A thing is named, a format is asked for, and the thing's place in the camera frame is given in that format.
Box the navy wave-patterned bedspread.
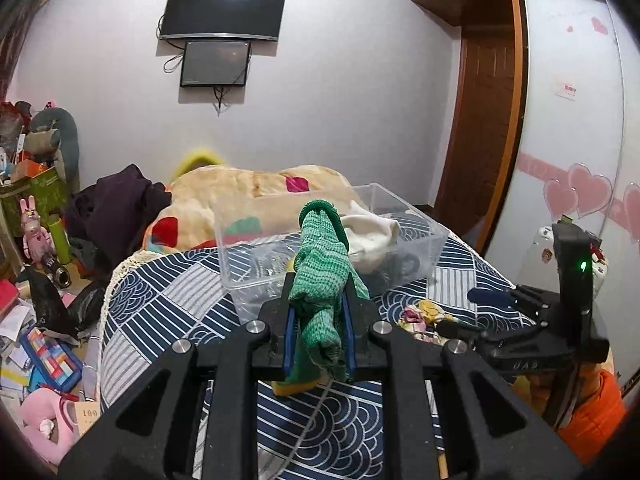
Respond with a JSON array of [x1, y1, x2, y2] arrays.
[[100, 207, 546, 480]]

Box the black plastic bag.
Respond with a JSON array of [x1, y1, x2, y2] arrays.
[[25, 265, 109, 339]]

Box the clear plastic container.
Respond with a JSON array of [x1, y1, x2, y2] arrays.
[[212, 183, 450, 326]]

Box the cream blanket with coloured patches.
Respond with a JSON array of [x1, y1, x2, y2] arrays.
[[142, 164, 372, 256]]

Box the pink rabbit figure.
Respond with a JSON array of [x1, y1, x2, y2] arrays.
[[19, 195, 54, 267]]

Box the small black wall monitor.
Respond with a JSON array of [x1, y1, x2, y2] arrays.
[[180, 40, 252, 89]]

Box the wall-mounted black television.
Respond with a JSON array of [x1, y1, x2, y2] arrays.
[[159, 0, 288, 42]]

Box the dark purple clothing pile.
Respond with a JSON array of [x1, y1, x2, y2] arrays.
[[64, 162, 173, 281]]

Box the green paper roll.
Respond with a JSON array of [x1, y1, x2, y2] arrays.
[[47, 214, 74, 266]]

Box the person's right forearm orange sleeve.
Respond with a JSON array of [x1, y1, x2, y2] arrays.
[[515, 355, 629, 466]]

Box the black camera lens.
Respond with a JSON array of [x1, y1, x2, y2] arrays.
[[40, 252, 74, 289]]

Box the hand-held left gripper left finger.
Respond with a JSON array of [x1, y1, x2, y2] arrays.
[[57, 272, 298, 480]]

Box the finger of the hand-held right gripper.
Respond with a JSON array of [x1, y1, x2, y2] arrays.
[[435, 320, 501, 347], [467, 285, 523, 311]]

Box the beige paper card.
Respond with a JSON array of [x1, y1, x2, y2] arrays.
[[75, 402, 104, 437]]

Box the pink heart stickers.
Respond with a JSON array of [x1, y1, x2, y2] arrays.
[[544, 162, 614, 219]]

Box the floral patterned sock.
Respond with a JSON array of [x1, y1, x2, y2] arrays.
[[400, 299, 456, 344]]

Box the pink plush toy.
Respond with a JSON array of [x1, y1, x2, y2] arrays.
[[19, 389, 84, 466]]

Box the brown wooden door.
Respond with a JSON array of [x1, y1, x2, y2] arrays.
[[434, 35, 517, 254]]

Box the green cardboard box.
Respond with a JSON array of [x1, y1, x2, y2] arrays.
[[0, 165, 69, 234]]

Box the white sock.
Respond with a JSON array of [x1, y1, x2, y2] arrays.
[[342, 212, 402, 274]]

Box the white sliding wardrobe door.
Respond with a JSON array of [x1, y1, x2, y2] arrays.
[[482, 0, 640, 311]]

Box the colourful block puzzle box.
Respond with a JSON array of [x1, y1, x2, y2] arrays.
[[19, 327, 84, 391]]

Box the grey plush toy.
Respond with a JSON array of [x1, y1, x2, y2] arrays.
[[27, 107, 81, 187]]

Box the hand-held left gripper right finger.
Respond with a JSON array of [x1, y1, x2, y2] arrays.
[[343, 289, 587, 480]]

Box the green knitted sock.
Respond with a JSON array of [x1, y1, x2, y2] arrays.
[[272, 200, 372, 396]]

